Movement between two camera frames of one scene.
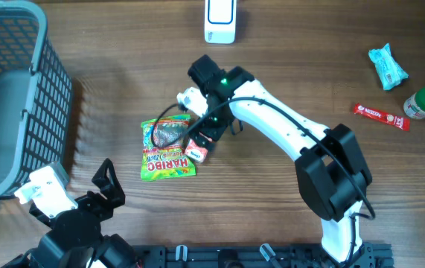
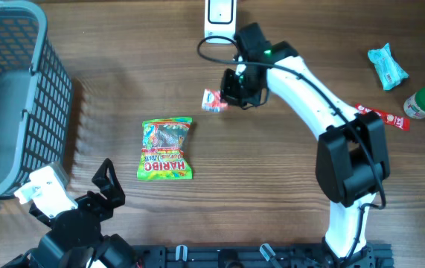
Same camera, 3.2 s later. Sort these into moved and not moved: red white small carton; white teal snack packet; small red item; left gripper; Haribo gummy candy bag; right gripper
Moved: red white small carton; right gripper
Not moved: white teal snack packet; left gripper; Haribo gummy candy bag; small red item
